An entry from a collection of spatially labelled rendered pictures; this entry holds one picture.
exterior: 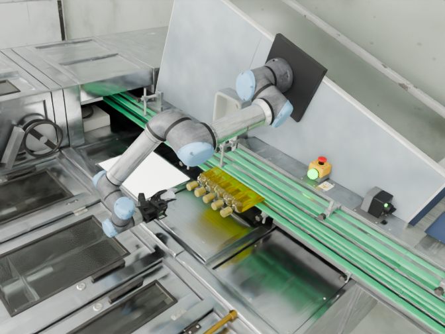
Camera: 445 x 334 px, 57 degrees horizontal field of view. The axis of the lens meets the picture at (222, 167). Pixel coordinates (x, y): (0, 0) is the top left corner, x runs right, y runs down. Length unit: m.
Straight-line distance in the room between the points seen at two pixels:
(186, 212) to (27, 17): 3.69
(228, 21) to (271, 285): 1.22
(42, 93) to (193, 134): 1.10
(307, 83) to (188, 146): 0.63
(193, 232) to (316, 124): 0.72
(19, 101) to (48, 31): 3.11
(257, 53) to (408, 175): 0.85
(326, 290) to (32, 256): 1.22
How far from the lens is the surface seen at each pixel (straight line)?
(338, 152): 1.80
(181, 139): 1.40
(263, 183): 1.90
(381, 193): 1.73
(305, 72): 1.77
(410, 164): 1.67
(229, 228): 1.91
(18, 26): 5.21
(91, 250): 1.87
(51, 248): 1.92
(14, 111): 2.31
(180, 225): 1.90
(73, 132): 2.48
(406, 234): 1.71
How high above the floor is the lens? 2.19
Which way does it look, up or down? 38 degrees down
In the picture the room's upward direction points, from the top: 114 degrees counter-clockwise
